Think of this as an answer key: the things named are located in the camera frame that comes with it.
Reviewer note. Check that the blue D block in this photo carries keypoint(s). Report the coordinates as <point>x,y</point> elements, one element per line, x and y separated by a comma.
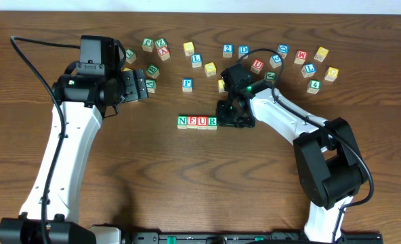
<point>243,52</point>

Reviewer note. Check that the red u block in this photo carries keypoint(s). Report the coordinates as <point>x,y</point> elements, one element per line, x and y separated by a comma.
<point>201,122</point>
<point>257,66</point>

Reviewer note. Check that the yellow block centre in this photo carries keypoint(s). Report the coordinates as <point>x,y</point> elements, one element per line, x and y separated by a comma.
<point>210,69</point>

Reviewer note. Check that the green V block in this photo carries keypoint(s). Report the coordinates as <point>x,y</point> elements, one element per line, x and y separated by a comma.
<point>151,85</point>

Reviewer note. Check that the red E block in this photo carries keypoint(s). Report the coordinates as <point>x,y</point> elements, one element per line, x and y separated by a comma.
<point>192,122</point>

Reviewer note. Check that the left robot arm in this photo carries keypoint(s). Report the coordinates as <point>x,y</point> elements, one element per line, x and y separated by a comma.
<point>81,96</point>

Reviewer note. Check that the green 7 block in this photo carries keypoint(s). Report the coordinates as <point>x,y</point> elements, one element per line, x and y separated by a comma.
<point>130,56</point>

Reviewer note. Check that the yellow block far right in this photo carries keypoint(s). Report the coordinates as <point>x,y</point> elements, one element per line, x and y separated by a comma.
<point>321,54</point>

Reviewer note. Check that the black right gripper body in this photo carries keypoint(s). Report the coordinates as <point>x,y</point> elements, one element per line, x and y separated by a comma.
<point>234,119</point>

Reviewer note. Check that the red M block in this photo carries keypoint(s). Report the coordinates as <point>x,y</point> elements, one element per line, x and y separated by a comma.
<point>300,57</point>

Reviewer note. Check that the blue L block centre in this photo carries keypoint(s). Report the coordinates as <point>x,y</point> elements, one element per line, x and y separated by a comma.
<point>196,60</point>

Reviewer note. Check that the blue P block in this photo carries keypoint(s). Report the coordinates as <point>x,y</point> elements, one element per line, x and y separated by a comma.
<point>187,85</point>

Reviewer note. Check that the red A block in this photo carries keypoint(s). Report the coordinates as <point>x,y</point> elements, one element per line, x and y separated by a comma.
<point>163,53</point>

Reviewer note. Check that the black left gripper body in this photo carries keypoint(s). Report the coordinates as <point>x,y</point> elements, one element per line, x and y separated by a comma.
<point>133,85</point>

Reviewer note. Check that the blue 5 block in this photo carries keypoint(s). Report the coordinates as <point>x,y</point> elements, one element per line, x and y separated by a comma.
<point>276,61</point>

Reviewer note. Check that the yellow G block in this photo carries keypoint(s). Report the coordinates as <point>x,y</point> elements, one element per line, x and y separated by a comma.
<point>331,74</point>

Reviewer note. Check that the green R block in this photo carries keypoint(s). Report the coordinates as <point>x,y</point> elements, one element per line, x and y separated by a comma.
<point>212,123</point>

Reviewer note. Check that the green 4 block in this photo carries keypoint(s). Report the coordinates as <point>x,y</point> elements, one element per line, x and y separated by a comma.
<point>313,86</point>

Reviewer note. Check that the yellow top block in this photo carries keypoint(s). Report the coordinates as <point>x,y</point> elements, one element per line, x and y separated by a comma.
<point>189,48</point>

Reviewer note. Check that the green N block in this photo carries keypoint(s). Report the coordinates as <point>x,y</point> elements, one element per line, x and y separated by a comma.
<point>182,122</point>

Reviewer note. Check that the blue 2 block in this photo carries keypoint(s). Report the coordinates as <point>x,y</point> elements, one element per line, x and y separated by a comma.
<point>228,50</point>

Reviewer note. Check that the green B block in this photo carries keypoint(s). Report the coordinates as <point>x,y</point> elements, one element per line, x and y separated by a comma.
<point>153,71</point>

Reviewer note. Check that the blue L block right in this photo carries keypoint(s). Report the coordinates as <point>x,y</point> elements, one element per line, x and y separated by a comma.
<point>308,70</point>

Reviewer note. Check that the green J block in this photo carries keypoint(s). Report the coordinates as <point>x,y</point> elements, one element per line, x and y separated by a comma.
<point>270,76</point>

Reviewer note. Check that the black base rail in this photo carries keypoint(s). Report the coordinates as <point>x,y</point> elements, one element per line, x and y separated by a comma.
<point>241,238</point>

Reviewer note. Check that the green Z block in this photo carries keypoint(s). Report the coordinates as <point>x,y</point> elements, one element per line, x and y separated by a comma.
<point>159,43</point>

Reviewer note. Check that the yellow S block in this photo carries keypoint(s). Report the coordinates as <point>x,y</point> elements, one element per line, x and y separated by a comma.
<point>221,86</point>

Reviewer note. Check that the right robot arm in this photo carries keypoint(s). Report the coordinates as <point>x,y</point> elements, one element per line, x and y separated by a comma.
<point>331,170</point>

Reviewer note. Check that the blue l block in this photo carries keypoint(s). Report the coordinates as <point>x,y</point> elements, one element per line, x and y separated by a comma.
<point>308,70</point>
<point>196,60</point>

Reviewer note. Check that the green F block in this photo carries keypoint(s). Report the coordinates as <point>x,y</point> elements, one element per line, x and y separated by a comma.
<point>148,44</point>

